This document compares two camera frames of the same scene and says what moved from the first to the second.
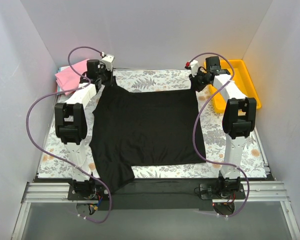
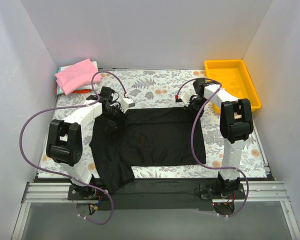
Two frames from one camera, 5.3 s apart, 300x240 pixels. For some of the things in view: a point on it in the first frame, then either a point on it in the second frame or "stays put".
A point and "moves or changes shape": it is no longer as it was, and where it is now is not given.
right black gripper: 196,81 to 192,107
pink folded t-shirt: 67,80 stays put
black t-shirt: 129,129 moves or changes shape
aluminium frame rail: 263,192 stays put
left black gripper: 106,78 to 113,121
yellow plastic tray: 242,77 stays put
